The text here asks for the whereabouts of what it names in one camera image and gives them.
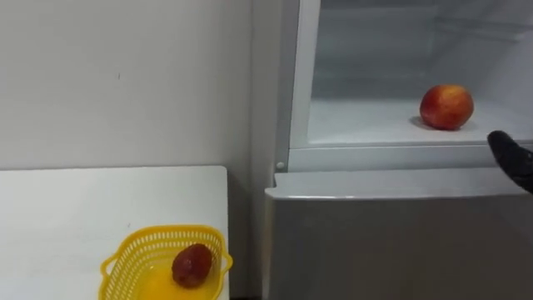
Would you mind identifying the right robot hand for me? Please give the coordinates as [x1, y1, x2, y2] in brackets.
[486, 130, 533, 196]

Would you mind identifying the red apple soft toy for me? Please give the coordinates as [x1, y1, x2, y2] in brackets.
[419, 84, 475, 132]

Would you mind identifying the grey fridge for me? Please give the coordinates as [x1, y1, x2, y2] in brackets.
[249, 0, 533, 300]

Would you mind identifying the dark red fruit soft toy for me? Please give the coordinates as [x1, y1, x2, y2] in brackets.
[171, 243, 213, 289]

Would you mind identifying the yellow plastic basket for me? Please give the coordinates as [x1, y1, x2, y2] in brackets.
[97, 224, 234, 300]

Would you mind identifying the white desk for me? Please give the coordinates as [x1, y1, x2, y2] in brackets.
[0, 165, 231, 300]

